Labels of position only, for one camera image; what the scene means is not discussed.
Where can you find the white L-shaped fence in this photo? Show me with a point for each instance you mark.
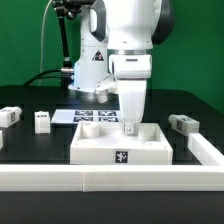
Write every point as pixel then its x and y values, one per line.
pixel 93 178

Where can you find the black camera stand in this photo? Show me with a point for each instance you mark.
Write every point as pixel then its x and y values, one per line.
pixel 67 9

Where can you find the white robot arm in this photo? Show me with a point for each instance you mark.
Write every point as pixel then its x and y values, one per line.
pixel 116 41

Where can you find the white square tabletop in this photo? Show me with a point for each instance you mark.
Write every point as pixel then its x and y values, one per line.
pixel 105 143

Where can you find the white marker sheet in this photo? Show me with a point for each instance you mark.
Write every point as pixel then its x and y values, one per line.
pixel 69 116

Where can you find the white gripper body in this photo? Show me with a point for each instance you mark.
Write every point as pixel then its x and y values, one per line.
pixel 131 73

